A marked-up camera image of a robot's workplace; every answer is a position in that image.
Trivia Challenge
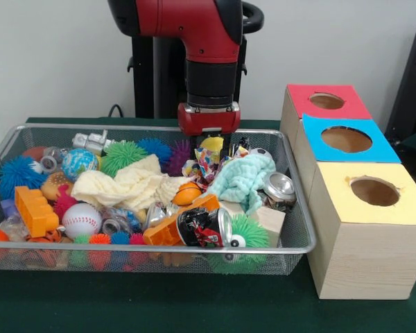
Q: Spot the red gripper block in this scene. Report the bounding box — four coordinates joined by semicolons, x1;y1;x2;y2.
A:
177;110;242;161

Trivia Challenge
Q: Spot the shallow mesh bin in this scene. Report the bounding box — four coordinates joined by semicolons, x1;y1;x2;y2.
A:
0;123;317;277

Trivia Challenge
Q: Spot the wooden box with three holes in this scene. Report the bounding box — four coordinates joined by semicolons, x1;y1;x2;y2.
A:
279;84;416;301

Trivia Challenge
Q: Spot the yellow ball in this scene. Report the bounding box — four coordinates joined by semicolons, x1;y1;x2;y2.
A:
199;137;225;152

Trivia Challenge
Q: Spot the mint green waffle cloth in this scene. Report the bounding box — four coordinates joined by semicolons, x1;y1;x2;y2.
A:
207;153;277;216

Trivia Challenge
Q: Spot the crushed black red can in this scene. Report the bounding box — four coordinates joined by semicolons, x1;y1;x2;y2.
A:
176;207;234;249

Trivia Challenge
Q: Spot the crushed silver can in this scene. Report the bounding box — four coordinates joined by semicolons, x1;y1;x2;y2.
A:
261;172;297;211

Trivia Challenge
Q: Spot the cream waffle cloth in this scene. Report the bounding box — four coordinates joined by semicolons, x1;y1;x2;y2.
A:
71;154;190;212

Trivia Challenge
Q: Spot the green fuzzy ball with eyes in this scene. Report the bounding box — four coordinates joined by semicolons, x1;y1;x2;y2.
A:
228;214;270;249

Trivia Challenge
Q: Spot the orange toy brick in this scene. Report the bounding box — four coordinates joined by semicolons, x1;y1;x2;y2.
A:
143;194;221;247
14;186;60;239

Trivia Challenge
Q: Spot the blue globe ball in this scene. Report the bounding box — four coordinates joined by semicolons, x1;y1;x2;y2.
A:
61;148;99;183

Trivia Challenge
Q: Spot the black upright panel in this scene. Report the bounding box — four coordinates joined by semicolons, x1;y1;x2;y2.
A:
384;22;416;146

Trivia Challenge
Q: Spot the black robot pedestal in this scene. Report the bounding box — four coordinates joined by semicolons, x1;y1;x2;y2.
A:
127;0;265;121

